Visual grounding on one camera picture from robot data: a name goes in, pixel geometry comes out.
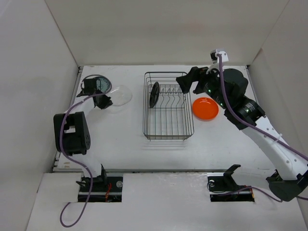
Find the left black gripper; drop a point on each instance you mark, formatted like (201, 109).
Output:
(106, 103)

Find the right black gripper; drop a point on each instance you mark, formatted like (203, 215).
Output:
(195, 74)

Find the blue patterned plate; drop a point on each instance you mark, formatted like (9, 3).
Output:
(103, 84)

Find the clear glass plate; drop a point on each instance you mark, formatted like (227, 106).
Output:
(120, 95)

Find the black plate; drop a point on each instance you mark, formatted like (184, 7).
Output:
(154, 95)

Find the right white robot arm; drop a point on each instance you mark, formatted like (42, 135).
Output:
(291, 174)

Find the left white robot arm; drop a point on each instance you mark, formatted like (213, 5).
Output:
(72, 135)

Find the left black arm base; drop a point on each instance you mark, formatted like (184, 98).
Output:
(105, 189)

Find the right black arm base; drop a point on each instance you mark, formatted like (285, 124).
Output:
(223, 188)

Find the orange plate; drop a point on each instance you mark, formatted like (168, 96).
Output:
(205, 108)

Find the grey wire dish rack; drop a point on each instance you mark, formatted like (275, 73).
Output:
(172, 117)

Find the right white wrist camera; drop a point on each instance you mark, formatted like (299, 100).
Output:
(219, 56)

